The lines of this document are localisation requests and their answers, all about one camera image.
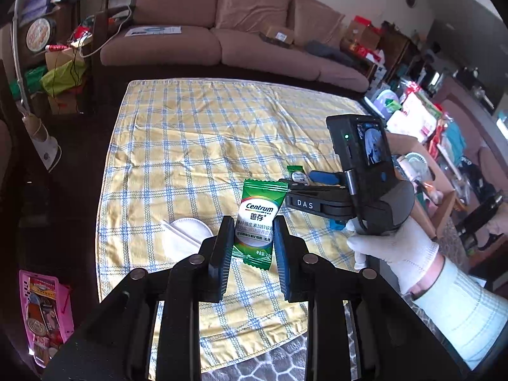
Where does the round tin on shelf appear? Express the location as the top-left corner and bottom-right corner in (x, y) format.
(26, 17), (56, 53)

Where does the green bag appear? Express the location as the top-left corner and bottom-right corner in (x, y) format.
(40, 61), (87, 97)

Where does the green Centrum packet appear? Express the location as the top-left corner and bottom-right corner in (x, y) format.
(232, 179), (288, 270)
(287, 165), (310, 186)

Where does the right forearm white sleeve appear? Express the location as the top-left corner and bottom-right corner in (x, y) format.
(414, 259), (507, 370)

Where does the brown sofa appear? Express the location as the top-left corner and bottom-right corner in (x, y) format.
(94, 0), (369, 93)

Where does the small cardboard box on sofa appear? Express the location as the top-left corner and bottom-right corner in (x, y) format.
(259, 25), (294, 48)

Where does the pink package on floor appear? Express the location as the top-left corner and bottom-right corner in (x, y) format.
(19, 270), (74, 368)

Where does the grey stone pattern blanket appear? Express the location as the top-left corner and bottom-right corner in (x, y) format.
(200, 217), (462, 381)

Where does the dark cushion on sofa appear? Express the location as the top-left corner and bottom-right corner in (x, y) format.
(304, 40), (355, 67)

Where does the right white gloved hand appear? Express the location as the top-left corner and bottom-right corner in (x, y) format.
(347, 217), (444, 296)

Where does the paper sheet on sofa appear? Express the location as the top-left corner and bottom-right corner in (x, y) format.
(125, 26), (182, 37)

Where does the blue pencil sharpener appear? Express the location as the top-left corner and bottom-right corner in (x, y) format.
(329, 219), (346, 231)

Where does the brown cardboard box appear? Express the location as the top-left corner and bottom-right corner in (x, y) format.
(387, 133), (456, 239)

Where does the yellow plaid tablecloth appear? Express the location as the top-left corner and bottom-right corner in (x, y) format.
(96, 78), (365, 372)

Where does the white mini fan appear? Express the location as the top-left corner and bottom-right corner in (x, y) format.
(397, 152), (428, 181)

